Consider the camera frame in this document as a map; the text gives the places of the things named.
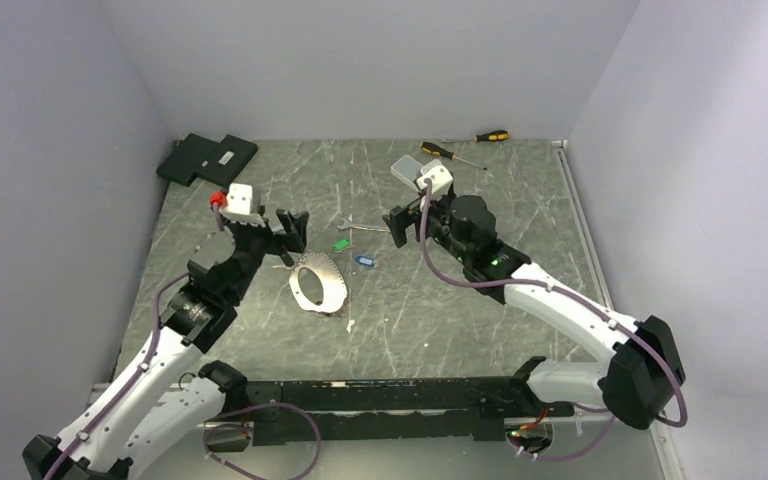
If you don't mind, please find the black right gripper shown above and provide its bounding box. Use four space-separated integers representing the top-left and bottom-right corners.
383 188 472 265

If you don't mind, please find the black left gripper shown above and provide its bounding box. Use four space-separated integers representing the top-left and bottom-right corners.
212 203 308 302

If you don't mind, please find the key with green tag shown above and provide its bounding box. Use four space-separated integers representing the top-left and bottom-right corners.
332 238 351 253

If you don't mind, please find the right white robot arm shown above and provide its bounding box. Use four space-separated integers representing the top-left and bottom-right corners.
383 192 689 430

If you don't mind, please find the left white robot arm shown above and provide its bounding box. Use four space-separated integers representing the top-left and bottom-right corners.
22 209 309 479

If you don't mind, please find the small chrome open-end wrench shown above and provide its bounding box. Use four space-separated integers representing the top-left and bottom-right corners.
336 218 389 233

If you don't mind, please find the white plastic box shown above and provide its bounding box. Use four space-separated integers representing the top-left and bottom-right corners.
390 155 423 190

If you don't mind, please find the key with blue tag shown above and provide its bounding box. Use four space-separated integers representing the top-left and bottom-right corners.
355 255 377 268

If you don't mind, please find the orange black screwdriver near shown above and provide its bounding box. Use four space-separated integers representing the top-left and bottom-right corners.
420 141 488 171

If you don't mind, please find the orange black screwdriver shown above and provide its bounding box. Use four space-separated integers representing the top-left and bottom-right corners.
420 141 488 171
442 130 509 144

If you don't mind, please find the black flat case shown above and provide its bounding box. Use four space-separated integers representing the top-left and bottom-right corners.
156 133 259 188

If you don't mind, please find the orange black screwdriver far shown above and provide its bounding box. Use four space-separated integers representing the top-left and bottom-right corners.
442 130 509 144

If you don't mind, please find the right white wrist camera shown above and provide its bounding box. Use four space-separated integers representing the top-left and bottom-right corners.
415 159 454 200

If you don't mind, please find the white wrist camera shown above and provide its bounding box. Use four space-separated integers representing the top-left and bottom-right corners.
415 159 454 200
209 183 263 225

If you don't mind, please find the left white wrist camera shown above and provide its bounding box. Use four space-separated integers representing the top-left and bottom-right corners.
209 183 263 225

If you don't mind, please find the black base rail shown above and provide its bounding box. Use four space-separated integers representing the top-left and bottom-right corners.
195 357 574 446

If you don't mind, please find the purple cable at base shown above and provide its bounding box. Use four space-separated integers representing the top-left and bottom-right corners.
202 400 323 480

